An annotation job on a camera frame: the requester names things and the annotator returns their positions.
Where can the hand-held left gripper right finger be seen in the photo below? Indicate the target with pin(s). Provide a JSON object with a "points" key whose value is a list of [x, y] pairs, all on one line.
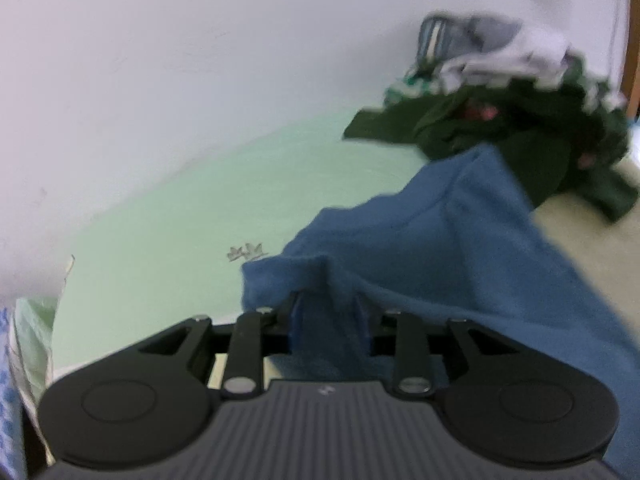
{"points": [[362, 320]]}

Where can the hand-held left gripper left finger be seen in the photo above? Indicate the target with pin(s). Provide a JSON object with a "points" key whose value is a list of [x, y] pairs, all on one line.
{"points": [[296, 322]]}

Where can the blue fleece garment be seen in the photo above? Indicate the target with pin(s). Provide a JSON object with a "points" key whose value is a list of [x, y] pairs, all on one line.
{"points": [[450, 250]]}

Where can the pastel printed bed sheet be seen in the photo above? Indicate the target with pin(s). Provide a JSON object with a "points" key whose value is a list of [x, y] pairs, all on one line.
{"points": [[200, 200]]}

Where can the green white striped garment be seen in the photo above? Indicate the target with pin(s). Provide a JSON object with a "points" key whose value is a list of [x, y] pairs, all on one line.
{"points": [[410, 89]]}

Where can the dark green garment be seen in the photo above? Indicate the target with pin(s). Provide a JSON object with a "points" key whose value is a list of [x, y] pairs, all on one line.
{"points": [[530, 125]]}

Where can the light green cloth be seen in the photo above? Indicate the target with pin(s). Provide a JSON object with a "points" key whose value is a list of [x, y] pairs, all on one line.
{"points": [[32, 345]]}

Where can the blue patterned cloth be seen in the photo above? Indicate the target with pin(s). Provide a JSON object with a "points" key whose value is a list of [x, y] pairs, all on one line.
{"points": [[9, 400]]}

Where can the grey garment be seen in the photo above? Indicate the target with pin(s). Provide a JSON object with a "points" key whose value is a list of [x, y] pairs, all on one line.
{"points": [[475, 32]]}

